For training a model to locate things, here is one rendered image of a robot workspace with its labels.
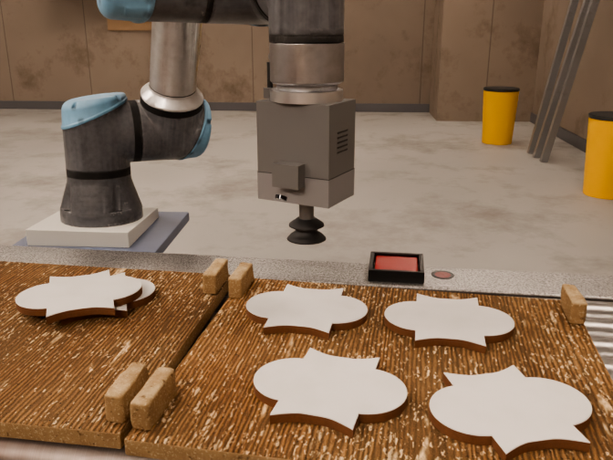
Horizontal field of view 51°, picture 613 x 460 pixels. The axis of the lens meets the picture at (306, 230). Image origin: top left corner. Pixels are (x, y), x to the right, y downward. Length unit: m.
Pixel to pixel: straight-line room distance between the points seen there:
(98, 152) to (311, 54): 0.66
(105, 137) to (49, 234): 0.20
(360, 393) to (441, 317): 0.18
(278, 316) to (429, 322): 0.16
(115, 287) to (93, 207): 0.45
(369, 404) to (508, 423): 0.11
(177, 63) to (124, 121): 0.15
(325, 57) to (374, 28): 8.81
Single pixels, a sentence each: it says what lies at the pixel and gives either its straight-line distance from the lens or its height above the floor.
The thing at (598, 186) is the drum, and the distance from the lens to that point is 5.23.
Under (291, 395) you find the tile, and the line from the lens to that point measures 0.58.
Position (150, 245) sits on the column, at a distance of 1.19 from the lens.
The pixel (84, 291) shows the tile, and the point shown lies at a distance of 0.79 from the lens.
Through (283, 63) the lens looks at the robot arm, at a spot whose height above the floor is 1.22.
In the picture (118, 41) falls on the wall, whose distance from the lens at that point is 10.00.
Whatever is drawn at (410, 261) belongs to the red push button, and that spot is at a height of 0.93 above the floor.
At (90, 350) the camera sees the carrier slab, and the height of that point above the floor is 0.94.
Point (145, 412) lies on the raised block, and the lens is 0.55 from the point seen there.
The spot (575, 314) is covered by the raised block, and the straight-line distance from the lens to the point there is 0.77.
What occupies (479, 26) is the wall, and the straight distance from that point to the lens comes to 8.75.
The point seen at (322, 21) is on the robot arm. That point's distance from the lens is 0.64.
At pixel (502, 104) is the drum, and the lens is 7.10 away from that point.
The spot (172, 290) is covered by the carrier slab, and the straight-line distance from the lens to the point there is 0.82.
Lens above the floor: 1.25
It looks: 18 degrees down
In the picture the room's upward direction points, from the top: straight up
